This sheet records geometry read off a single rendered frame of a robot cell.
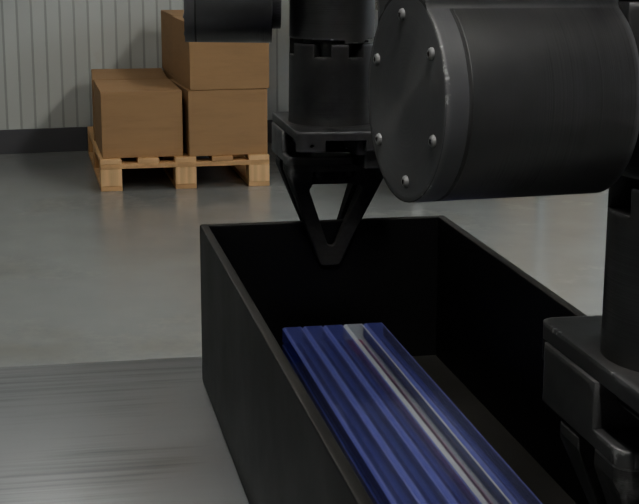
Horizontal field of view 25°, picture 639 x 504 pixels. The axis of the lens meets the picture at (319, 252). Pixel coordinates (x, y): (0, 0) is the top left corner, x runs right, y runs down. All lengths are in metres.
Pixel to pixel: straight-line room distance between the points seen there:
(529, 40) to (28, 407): 0.65
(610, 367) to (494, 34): 0.11
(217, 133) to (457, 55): 5.99
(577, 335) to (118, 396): 0.56
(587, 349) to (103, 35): 7.07
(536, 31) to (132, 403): 0.63
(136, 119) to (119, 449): 5.46
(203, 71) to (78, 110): 1.33
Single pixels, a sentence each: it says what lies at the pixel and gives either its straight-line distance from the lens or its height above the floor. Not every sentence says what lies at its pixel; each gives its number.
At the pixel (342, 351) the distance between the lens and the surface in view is 0.93.
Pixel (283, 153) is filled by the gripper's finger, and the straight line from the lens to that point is 0.98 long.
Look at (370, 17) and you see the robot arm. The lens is 0.97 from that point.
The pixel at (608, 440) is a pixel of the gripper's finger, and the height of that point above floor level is 0.96.
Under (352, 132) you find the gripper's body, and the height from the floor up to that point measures 0.98.
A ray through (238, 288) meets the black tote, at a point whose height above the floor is 0.91.
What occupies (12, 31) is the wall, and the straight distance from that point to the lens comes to 7.44.
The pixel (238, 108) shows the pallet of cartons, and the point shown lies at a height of 0.34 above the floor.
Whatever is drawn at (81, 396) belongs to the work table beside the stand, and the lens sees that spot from 1.00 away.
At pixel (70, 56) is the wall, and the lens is 7.48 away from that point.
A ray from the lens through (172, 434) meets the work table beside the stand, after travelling 0.92.
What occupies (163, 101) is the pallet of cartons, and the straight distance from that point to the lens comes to 6.34.
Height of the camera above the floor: 1.11
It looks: 13 degrees down
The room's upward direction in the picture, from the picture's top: straight up
